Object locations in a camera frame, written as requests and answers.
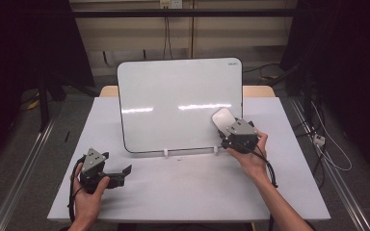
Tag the white whiteboard eraser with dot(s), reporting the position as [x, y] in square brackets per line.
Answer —
[223, 118]

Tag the black horizontal bar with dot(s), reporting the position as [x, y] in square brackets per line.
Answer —
[179, 12]

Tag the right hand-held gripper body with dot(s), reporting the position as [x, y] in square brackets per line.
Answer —
[241, 136]

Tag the wooden table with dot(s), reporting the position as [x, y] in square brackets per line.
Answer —
[109, 92]

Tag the white wall outlet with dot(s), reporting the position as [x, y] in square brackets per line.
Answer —
[171, 3]

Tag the white power strip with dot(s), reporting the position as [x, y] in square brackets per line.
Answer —
[319, 140]

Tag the metal floor rail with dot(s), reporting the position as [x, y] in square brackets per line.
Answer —
[19, 179]
[337, 183]

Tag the white whiteboard clip foot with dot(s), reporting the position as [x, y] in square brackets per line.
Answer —
[165, 153]
[216, 150]

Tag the person's left hand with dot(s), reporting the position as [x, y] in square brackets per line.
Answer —
[86, 205]

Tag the small black floor item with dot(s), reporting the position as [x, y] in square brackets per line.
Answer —
[67, 136]

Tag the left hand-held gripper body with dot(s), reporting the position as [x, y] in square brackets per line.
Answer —
[241, 136]

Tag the white whiteboard with black rim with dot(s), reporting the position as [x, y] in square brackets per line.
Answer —
[167, 128]

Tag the black curtain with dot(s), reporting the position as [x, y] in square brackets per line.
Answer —
[19, 48]
[350, 64]

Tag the person's right hand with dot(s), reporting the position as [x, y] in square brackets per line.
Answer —
[252, 165]

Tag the black metal stand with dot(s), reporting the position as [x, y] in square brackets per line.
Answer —
[43, 106]

